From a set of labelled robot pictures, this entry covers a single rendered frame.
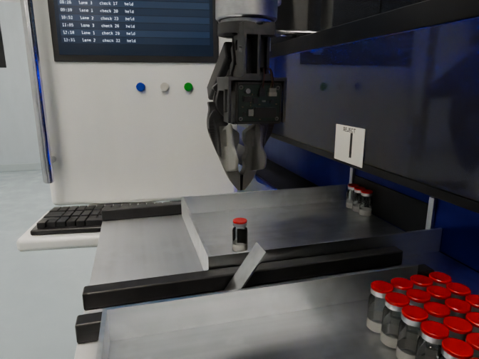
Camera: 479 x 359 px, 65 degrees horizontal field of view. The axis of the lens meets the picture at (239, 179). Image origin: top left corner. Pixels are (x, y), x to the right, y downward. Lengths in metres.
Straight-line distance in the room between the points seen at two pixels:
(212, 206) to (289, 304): 0.34
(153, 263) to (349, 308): 0.26
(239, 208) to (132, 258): 0.26
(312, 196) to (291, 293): 0.39
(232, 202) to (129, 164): 0.41
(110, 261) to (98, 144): 0.54
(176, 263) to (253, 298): 0.16
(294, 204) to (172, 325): 0.44
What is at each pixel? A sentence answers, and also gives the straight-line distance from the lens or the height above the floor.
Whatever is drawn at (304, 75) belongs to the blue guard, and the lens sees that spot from 0.79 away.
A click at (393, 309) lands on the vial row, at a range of 0.38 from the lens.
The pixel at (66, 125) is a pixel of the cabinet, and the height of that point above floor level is 1.01.
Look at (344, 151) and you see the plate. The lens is 0.65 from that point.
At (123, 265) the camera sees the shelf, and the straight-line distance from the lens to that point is 0.54.
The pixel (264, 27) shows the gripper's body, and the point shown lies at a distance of 0.45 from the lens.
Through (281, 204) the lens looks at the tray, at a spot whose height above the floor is 0.89.
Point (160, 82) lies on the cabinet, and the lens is 1.02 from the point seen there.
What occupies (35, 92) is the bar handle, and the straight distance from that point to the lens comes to 1.01.
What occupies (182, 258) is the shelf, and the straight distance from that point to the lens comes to 0.54.
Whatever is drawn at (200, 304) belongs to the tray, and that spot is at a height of 0.91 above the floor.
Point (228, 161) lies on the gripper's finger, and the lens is 0.50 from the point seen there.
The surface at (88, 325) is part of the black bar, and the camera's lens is 0.40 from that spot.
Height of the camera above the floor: 1.11
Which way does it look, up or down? 14 degrees down
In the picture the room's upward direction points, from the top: straight up
